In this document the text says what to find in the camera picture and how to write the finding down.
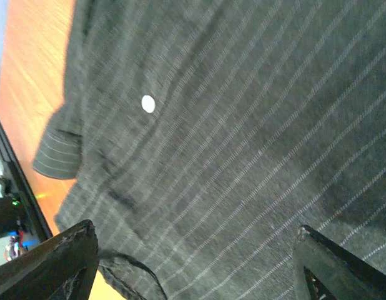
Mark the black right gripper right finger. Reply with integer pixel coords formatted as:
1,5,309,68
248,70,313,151
292,225,386,299

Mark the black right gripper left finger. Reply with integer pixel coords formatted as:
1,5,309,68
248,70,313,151
0,220,99,299

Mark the dark grey pinstriped shirt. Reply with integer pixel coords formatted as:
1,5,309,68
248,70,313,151
33,1,386,299

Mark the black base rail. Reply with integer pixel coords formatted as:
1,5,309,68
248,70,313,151
0,123,52,243

